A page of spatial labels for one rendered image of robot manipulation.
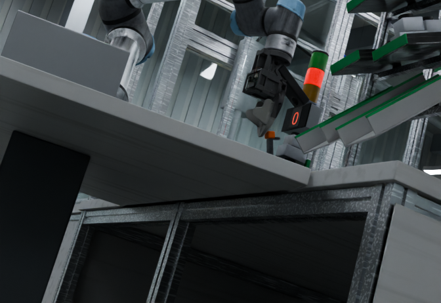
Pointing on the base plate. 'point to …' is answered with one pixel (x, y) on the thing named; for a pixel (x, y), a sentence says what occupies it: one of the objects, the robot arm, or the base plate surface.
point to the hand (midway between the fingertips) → (264, 133)
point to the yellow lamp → (312, 91)
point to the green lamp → (318, 61)
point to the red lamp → (314, 77)
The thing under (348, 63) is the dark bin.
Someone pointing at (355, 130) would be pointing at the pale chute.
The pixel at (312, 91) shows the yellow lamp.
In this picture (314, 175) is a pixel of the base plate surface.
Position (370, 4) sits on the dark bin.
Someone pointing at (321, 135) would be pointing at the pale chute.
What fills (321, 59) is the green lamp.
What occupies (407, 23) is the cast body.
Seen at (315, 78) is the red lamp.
